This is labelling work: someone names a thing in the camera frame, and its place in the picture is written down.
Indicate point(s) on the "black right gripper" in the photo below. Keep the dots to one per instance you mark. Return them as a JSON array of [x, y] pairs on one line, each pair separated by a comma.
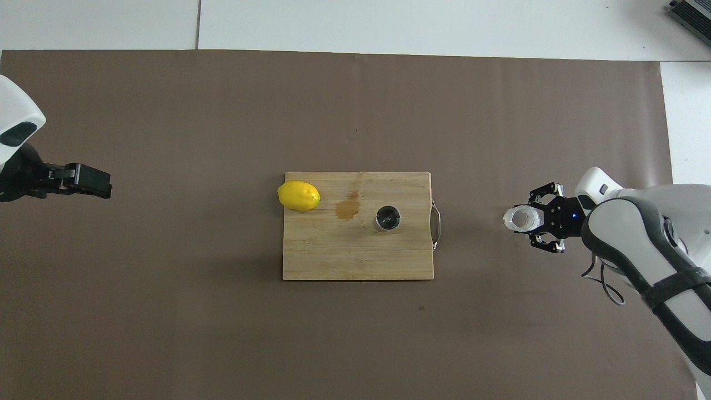
[[566, 216]]

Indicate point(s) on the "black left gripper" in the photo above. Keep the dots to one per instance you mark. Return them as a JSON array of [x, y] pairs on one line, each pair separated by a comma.
[[25, 178]]

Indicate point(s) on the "steel double jigger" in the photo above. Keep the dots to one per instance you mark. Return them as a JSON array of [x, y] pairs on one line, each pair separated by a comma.
[[387, 218]]

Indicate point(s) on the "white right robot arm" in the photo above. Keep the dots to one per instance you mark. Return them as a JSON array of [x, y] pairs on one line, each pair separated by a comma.
[[639, 233]]

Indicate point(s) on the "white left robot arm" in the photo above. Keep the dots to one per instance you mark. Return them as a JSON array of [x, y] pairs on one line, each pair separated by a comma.
[[16, 111]]

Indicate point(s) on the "brown paper table mat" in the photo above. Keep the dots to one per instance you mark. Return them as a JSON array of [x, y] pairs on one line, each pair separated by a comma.
[[166, 311]]

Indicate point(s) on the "yellow lemon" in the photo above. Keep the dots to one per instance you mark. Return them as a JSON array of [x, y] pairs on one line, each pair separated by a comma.
[[299, 195]]

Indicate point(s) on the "wooden cutting board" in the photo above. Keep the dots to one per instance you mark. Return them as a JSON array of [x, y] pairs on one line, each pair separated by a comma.
[[333, 250]]

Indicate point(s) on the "grey ribbed device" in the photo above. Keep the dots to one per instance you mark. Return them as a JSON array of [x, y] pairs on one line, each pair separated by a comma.
[[694, 14]]

